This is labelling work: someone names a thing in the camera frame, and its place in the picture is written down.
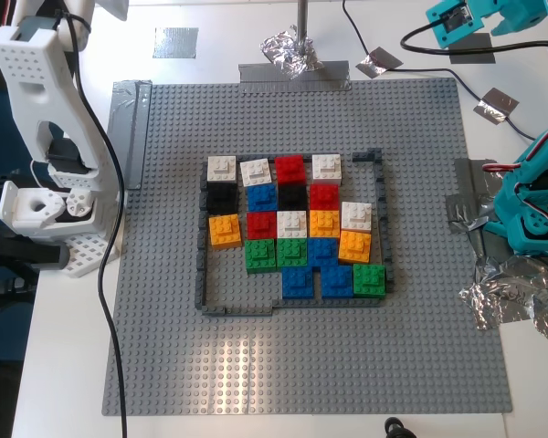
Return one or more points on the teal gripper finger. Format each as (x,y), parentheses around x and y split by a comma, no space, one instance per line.
(504,27)

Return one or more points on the white Lego cube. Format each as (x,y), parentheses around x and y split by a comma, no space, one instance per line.
(222,168)
(292,223)
(256,172)
(356,216)
(326,168)

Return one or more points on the orange Lego cube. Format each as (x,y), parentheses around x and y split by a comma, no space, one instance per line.
(354,246)
(224,230)
(324,223)

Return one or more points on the green Lego cube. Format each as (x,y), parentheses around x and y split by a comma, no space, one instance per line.
(260,255)
(292,252)
(370,280)

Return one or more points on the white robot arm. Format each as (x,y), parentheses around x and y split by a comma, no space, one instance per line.
(27,91)

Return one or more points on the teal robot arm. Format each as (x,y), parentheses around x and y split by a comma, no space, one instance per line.
(530,228)

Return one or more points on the black Lego cube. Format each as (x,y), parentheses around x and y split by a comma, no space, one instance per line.
(292,196)
(221,198)

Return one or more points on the red Lego cube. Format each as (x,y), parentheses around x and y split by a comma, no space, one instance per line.
(291,169)
(261,225)
(323,196)

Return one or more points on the blue Lego cube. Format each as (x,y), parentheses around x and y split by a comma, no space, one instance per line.
(298,282)
(261,197)
(337,280)
(323,251)

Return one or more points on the silver foil tape piece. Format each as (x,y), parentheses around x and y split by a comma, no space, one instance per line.
(495,105)
(379,61)

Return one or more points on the crumpled foil around pole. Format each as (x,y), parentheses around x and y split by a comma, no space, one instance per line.
(287,57)

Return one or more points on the metal pole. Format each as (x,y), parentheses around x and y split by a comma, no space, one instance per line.
(302,23)

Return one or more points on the black clamp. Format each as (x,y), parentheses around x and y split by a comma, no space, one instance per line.
(27,255)

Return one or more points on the crumpled silver foil sheet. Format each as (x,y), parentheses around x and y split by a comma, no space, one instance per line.
(507,292)

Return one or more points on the grey Lego baseplate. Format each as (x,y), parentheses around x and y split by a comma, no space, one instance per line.
(301,365)

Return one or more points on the black knob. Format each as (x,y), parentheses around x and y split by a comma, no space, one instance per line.
(395,426)

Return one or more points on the long grey duct tape strip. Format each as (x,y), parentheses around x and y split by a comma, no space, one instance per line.
(132,137)

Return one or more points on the wrinkled grey duct tape patch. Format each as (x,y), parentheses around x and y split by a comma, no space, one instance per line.
(470,201)

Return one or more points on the dark grey brick border frame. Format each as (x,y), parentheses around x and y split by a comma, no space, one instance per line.
(237,311)

